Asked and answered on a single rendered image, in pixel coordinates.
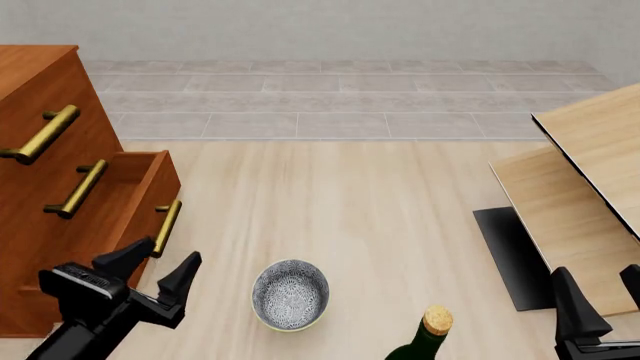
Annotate long brass drawer handle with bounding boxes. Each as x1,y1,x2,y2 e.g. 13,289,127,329
151,198,183,260
43,158,110,221
0,104,82,167

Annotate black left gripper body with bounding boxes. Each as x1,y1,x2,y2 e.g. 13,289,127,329
38,268,187,330

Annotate wooden cabinet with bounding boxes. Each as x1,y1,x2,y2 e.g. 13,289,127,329
0,44,183,339

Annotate plain wooden drawer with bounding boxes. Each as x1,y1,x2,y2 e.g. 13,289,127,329
0,51,105,177
0,99,126,241

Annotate pale wooden shelf rack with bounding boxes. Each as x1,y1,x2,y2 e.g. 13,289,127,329
472,82,640,318

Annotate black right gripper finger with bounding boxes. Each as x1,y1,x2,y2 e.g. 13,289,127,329
549,266,614,341
619,263,640,302

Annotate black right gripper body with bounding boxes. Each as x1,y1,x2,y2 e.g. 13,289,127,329
554,334,640,360

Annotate open wooden drawer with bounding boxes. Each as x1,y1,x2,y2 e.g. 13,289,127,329
0,149,183,339

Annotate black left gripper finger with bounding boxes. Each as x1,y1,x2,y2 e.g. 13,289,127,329
91,235,157,282
156,250,203,308

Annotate grey patterned bowl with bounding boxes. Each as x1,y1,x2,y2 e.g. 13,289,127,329
250,258,332,333

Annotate green glass bottle with cork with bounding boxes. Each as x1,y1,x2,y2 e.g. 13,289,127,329
384,303,455,360

